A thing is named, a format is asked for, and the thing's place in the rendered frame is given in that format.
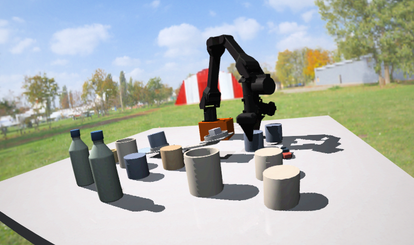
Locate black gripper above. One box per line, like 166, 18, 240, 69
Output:
236, 94, 265, 142

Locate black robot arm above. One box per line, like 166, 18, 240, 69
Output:
199, 35, 277, 122

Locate beige cylinder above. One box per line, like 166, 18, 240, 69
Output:
263, 165, 300, 211
254, 147, 283, 181

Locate brown cylinder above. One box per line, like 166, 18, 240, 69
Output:
160, 145, 184, 171

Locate dark grey bottle with blue cap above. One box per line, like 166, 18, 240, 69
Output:
88, 130, 123, 202
69, 129, 94, 186

